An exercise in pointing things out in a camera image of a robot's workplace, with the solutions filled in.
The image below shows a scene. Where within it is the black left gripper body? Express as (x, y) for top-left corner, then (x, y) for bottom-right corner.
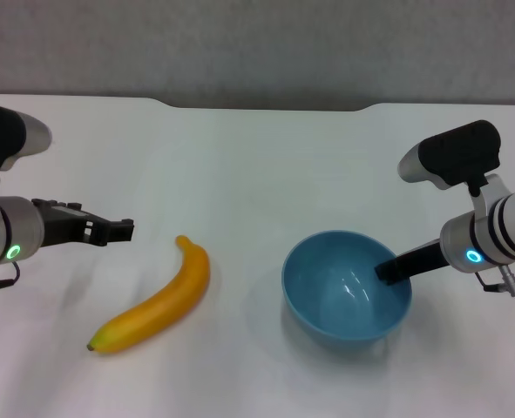
(30, 198), (110, 250)

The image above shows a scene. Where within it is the yellow banana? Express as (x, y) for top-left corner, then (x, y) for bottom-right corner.
(86, 234), (212, 354)

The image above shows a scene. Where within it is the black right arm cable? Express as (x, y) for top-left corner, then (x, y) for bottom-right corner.
(474, 265), (515, 298)

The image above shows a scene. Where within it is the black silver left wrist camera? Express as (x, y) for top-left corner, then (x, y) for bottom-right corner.
(0, 100), (53, 172)

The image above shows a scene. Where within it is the blue bowl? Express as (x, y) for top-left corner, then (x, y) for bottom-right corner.
(281, 230), (414, 343)

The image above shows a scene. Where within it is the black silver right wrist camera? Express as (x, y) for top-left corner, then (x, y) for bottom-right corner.
(397, 119), (502, 193)

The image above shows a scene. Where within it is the silver right camera bracket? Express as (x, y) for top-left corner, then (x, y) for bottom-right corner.
(469, 173), (512, 219)

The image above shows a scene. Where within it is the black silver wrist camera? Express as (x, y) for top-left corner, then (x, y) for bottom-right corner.
(397, 119), (502, 193)
(0, 100), (53, 172)

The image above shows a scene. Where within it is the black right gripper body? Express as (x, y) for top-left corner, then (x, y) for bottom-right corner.
(396, 239), (449, 280)

